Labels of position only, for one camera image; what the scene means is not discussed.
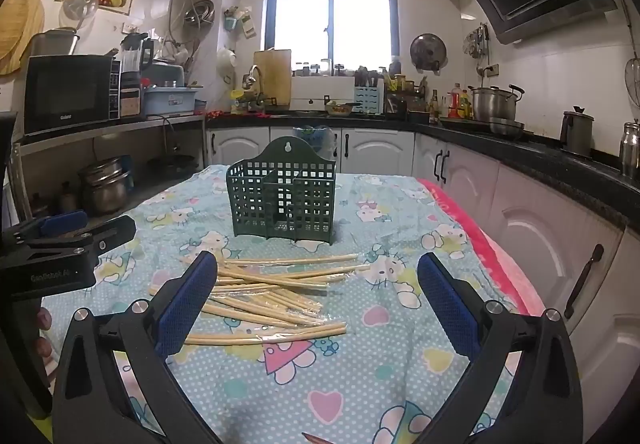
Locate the blender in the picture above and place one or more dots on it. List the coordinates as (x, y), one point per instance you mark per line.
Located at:
(136, 55)

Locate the green plastic utensil basket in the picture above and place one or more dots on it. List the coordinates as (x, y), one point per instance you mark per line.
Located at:
(287, 191)

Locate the chopsticks top pair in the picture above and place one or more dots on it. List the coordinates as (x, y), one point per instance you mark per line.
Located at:
(289, 261)

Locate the wooden cutting board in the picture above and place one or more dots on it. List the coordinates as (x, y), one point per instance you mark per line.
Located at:
(276, 67)

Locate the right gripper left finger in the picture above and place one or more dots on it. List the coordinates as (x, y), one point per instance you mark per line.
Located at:
(91, 403)

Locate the blue hanging basket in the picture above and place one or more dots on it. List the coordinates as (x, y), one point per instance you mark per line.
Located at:
(322, 139)

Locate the chopsticks pair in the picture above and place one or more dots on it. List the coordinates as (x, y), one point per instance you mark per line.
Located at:
(261, 337)
(311, 280)
(289, 261)

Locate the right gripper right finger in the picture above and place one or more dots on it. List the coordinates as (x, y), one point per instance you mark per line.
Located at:
(544, 402)

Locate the round bamboo boards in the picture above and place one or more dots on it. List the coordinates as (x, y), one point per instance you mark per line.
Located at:
(20, 21)

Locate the steel pots on shelf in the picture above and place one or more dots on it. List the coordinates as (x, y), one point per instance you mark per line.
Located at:
(105, 185)

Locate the black microwave oven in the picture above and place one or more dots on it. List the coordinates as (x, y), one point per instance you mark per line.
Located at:
(67, 91)

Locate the hanging pot lid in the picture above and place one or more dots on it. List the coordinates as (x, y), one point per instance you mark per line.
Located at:
(428, 53)

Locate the steel stock pot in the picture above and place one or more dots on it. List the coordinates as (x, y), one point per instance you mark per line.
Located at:
(493, 102)

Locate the chopsticks front pair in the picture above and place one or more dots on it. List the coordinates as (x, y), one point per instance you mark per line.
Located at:
(261, 337)

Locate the blue dish rack tub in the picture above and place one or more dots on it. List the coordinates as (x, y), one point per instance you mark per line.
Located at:
(168, 101)

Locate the hello kitty tablecloth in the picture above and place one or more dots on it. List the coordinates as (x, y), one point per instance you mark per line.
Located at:
(381, 382)

